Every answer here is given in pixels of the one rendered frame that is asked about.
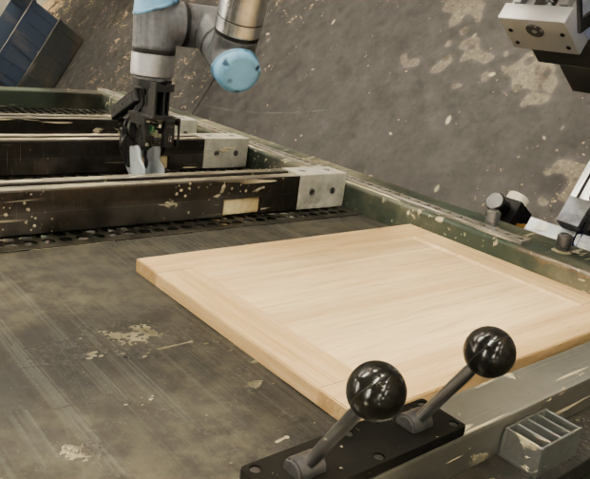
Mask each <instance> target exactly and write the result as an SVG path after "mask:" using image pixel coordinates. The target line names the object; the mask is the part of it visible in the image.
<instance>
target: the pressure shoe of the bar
mask: <svg viewBox="0 0 590 479"><path fill-rule="evenodd" d="M258 200H259V197H257V198H245V199H231V200H223V209H222V215H230V214H240V213H251V212H257V209H258Z"/></svg>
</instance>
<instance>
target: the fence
mask: <svg viewBox="0 0 590 479"><path fill-rule="evenodd" d="M588 407H590V341H589V342H587V343H584V344H581V345H580V346H577V347H575V348H572V349H570V350H567V351H564V352H562V353H559V354H555V355H553V356H550V357H548V358H546V359H543V360H541V361H538V362H536V363H533V364H531V365H528V366H526V367H523V368H520V369H519V370H516V371H514V372H511V373H509V374H504V375H503V376H500V377H497V378H494V379H492V380H489V381H487V382H485V383H482V384H480V385H477V386H475V387H472V388H470V389H467V390H465V391H462V392H459V393H456V394H454V395H453V396H452V397H451V398H450V399H449V400H448V401H447V402H446V403H445V404H444V405H443V406H442V407H441V408H440V409H441V410H442V411H444V412H446V413H448V414H449V415H451V416H453V417H454V418H456V419H457V420H459V421H461V422H462V423H464V424H465V425H466V429H465V433H464V435H463V436H461V437H459V438H457V439H455V440H452V441H450V442H448V443H446V444H445V445H443V446H440V447H438V448H436V449H434V450H430V451H428V452H426V453H424V454H422V455H420V456H417V457H415V458H413V459H411V460H409V461H408V462H405V463H403V464H401V465H399V466H397V467H394V468H392V469H389V470H387V471H385V472H382V473H380V474H378V475H376V476H374V477H372V478H370V479H448V478H450V477H452V476H454V475H456V474H458V473H460V472H462V471H464V470H466V469H469V468H471V467H473V466H475V465H477V464H479V463H481V462H483V461H485V460H486V459H487V458H489V457H491V456H493V455H495V454H497V453H498V450H499V447H500V444H501V440H502V437H503V433H504V428H505V427H507V426H509V425H511V424H513V423H515V422H517V421H519V420H521V419H524V418H526V417H527V416H529V415H531V414H533V413H535V412H538V411H540V410H543V409H545V408H547V409H548V410H549V411H551V412H553V413H555V414H557V415H558V416H560V417H562V418H564V419H565V418H567V417H569V416H571V415H573V414H575V413H577V412H580V411H582V410H584V409H586V408H588Z"/></svg>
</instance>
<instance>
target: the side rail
mask: <svg viewBox="0 0 590 479"><path fill-rule="evenodd" d="M102 96H103V93H100V92H97V91H95V90H85V89H62V88H40V87H17V86H0V106H15V107H55V108H95V109H102Z"/></svg>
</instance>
